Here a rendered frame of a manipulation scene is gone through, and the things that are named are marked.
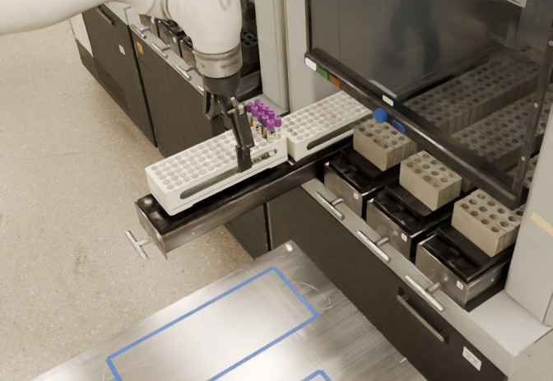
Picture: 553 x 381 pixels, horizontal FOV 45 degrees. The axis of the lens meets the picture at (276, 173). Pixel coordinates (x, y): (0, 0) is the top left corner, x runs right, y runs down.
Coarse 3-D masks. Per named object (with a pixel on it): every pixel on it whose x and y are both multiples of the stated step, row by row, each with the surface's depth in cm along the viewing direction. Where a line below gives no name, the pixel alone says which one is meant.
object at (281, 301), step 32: (288, 256) 127; (224, 288) 122; (256, 288) 122; (288, 288) 121; (320, 288) 121; (160, 320) 118; (192, 320) 117; (224, 320) 117; (256, 320) 116; (288, 320) 116; (320, 320) 116; (352, 320) 115; (96, 352) 114; (128, 352) 113; (160, 352) 113; (192, 352) 112; (224, 352) 112; (256, 352) 112; (288, 352) 111; (320, 352) 111; (352, 352) 110; (384, 352) 110
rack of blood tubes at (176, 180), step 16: (208, 144) 144; (224, 144) 142; (256, 144) 142; (272, 144) 142; (176, 160) 139; (192, 160) 139; (208, 160) 138; (224, 160) 139; (256, 160) 146; (272, 160) 144; (160, 176) 136; (176, 176) 136; (192, 176) 136; (208, 176) 136; (224, 176) 143; (240, 176) 141; (160, 192) 134; (176, 192) 133; (192, 192) 140; (208, 192) 138; (176, 208) 135
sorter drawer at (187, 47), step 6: (180, 42) 195; (186, 42) 193; (192, 42) 191; (186, 48) 193; (192, 48) 191; (186, 54) 195; (192, 54) 191; (186, 60) 197; (192, 60) 193; (174, 66) 195; (192, 66) 194; (180, 72) 193; (186, 72) 191; (198, 72) 193; (186, 78) 190
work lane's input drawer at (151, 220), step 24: (336, 144) 153; (288, 168) 148; (312, 168) 151; (240, 192) 143; (264, 192) 146; (144, 216) 141; (168, 216) 140; (192, 216) 138; (216, 216) 141; (144, 240) 142; (168, 240) 137
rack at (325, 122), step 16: (336, 96) 159; (304, 112) 156; (320, 112) 155; (336, 112) 154; (352, 112) 154; (368, 112) 154; (288, 128) 150; (304, 128) 151; (320, 128) 150; (336, 128) 151; (352, 128) 157; (288, 144) 149; (304, 144) 147; (320, 144) 154
